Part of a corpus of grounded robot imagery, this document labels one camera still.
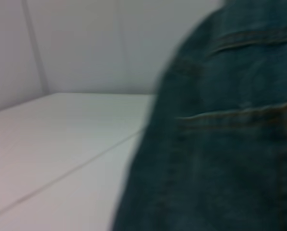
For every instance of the blue denim shorts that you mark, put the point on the blue denim shorts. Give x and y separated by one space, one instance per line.
218 144

